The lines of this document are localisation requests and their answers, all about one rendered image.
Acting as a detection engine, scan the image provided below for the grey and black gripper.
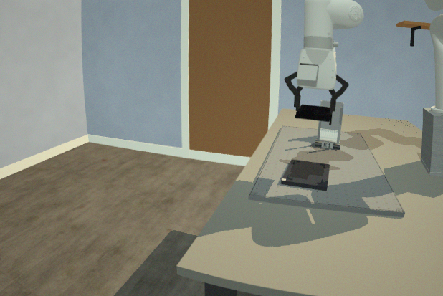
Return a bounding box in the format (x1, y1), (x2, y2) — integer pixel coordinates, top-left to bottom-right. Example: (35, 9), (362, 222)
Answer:
(285, 47), (349, 115)

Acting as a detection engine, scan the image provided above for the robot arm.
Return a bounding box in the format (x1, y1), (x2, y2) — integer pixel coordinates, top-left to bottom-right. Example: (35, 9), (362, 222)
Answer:
(297, 0), (443, 113)

